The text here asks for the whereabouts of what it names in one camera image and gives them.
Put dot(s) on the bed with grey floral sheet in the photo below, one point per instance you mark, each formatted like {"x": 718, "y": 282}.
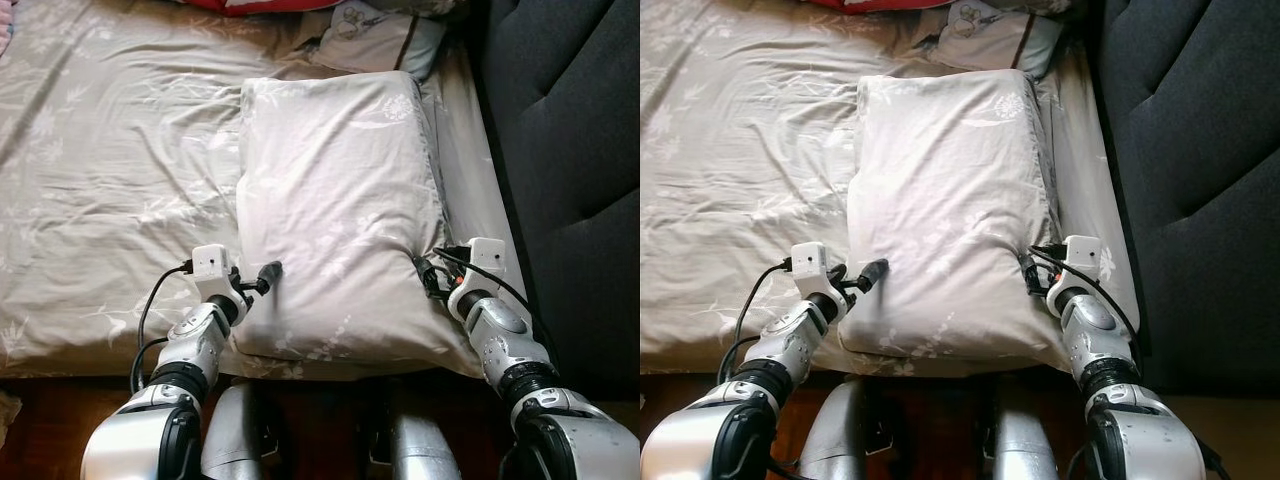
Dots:
{"x": 110, "y": 180}
{"x": 730, "y": 180}

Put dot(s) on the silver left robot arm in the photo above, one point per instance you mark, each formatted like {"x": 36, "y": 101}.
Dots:
{"x": 780, "y": 355}
{"x": 180, "y": 360}

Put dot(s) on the dark grey padded headboard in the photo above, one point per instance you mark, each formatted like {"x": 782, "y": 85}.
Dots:
{"x": 570, "y": 150}
{"x": 1190, "y": 150}

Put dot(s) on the grey floral pillow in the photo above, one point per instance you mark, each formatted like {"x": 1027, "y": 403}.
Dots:
{"x": 340, "y": 210}
{"x": 950, "y": 210}

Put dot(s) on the silver left robot leg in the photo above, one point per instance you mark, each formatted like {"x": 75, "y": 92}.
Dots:
{"x": 842, "y": 430}
{"x": 240, "y": 430}

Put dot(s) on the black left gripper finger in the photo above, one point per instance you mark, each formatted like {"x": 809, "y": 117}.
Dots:
{"x": 270, "y": 272}
{"x": 874, "y": 271}

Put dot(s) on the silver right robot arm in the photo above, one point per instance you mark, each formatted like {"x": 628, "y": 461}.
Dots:
{"x": 1120, "y": 360}
{"x": 520, "y": 360}

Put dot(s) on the silver right robot leg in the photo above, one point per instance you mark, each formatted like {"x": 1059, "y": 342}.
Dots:
{"x": 1025, "y": 445}
{"x": 425, "y": 445}

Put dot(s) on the silver robot leg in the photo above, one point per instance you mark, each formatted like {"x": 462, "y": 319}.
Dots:
{"x": 1025, "y": 445}
{"x": 240, "y": 430}
{"x": 842, "y": 430}
{"x": 425, "y": 445}

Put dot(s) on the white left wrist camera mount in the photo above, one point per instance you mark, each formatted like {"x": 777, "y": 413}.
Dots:
{"x": 812, "y": 262}
{"x": 212, "y": 265}

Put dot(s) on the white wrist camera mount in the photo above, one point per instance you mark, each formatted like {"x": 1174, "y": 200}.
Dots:
{"x": 812, "y": 262}
{"x": 485, "y": 260}
{"x": 212, "y": 265}
{"x": 1082, "y": 258}

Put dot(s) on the small grey striped pillow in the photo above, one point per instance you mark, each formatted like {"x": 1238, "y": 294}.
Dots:
{"x": 995, "y": 40}
{"x": 375, "y": 40}

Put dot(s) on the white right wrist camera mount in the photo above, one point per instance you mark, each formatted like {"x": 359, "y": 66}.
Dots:
{"x": 1082, "y": 258}
{"x": 485, "y": 260}

